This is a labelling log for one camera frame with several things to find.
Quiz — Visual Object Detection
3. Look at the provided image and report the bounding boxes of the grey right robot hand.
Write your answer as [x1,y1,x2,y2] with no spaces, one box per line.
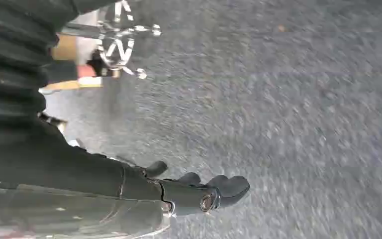
[0,118,251,239]

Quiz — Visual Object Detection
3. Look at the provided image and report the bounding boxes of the black chrome-base office chair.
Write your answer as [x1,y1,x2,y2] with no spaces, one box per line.
[94,0,162,80]

